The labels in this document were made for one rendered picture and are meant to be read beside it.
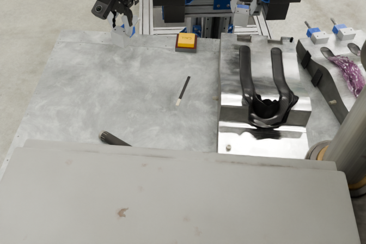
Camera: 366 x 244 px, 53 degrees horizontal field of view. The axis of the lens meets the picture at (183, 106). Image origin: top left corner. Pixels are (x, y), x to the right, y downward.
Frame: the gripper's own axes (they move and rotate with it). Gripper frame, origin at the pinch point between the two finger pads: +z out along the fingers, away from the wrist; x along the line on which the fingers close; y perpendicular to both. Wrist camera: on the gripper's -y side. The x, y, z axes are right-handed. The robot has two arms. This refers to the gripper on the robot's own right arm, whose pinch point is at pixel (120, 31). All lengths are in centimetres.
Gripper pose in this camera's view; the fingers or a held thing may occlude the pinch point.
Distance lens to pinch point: 127.9
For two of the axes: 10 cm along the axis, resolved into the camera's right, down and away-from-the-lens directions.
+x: -8.7, -3.9, 3.0
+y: 4.9, -6.7, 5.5
